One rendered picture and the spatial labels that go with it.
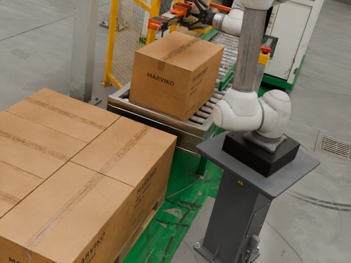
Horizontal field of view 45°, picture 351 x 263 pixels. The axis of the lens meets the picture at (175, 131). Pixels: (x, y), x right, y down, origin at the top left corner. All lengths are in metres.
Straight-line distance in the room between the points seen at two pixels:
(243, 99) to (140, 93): 1.00
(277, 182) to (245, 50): 0.67
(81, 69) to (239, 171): 2.09
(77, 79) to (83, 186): 1.84
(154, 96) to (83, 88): 1.24
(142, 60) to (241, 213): 1.12
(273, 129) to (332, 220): 1.37
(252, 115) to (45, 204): 1.05
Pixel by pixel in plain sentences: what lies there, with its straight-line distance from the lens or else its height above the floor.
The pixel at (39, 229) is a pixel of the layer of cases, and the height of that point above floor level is 0.54.
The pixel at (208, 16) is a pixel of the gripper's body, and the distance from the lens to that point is 2.51.
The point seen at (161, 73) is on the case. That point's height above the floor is 0.87.
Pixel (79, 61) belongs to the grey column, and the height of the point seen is 0.42.
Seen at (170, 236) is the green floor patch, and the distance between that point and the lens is 2.78.
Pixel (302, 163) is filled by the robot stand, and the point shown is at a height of 0.75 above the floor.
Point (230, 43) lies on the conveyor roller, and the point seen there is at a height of 0.55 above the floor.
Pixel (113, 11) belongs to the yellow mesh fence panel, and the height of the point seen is 0.76.
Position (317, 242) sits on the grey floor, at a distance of 3.13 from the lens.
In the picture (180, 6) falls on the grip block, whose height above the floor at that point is 1.30.
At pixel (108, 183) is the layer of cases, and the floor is 0.54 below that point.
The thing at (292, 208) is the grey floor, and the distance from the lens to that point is 3.31.
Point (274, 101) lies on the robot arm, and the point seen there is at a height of 1.10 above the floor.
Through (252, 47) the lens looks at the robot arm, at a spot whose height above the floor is 1.34.
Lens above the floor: 1.95
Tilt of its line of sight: 31 degrees down
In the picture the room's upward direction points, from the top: 12 degrees clockwise
